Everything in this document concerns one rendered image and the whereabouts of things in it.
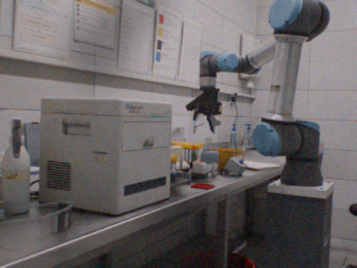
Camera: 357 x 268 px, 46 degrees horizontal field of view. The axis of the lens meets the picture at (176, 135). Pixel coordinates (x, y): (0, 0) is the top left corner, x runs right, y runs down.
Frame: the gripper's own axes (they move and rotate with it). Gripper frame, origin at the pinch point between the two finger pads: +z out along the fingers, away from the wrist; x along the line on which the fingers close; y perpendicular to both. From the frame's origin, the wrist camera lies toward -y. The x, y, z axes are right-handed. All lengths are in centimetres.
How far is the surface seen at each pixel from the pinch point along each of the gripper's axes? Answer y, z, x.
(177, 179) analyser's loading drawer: 20.2, 13.2, -41.7
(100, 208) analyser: 24, 17, -77
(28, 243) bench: 32, 18, -103
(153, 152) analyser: 26, 3, -60
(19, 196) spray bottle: 10, 13, -92
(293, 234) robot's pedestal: 47, 33, -10
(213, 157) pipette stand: 0.6, 10.7, 8.2
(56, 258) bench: 38, 21, -100
